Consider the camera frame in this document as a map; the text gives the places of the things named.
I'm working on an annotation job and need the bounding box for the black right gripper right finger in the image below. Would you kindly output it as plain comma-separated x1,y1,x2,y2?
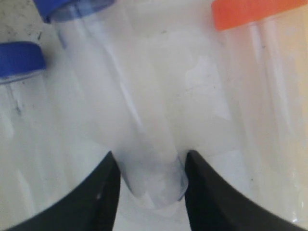
185,150,301,231

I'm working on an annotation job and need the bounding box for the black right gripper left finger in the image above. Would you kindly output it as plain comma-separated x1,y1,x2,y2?
10,152,120,231

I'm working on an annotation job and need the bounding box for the blue-capped tube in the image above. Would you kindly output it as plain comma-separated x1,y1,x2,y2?
35,0,188,209
0,41,50,145

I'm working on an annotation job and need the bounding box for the cream plastic bin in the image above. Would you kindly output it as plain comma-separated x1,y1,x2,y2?
0,0,308,231

